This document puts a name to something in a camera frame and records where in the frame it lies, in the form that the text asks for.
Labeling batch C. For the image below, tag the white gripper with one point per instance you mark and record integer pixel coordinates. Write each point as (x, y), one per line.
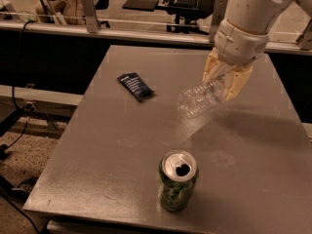
(241, 46)

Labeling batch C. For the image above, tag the clear plastic water bottle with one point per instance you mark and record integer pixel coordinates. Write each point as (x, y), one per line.
(196, 101)

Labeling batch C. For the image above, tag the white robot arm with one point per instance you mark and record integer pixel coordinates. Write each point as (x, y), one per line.
(258, 16)

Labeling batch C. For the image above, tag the green soda can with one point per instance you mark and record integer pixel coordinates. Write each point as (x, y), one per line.
(177, 175)

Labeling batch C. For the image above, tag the black office chair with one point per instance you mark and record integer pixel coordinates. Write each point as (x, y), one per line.
(186, 12)

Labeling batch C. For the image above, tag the dark blue snack packet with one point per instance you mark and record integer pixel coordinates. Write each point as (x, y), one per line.
(136, 86)

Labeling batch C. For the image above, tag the seated person in beige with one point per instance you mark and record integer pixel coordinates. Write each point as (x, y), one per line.
(72, 10)

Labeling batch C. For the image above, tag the right metal bracket post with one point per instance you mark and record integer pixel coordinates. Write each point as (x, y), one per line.
(217, 17)

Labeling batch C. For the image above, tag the metal bracket post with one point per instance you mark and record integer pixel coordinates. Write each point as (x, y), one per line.
(217, 17)
(90, 16)

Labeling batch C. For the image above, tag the left metal bracket post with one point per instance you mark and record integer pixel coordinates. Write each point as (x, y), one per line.
(90, 16)

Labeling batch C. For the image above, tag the metal rail beam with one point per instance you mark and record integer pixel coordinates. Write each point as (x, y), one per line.
(188, 41)

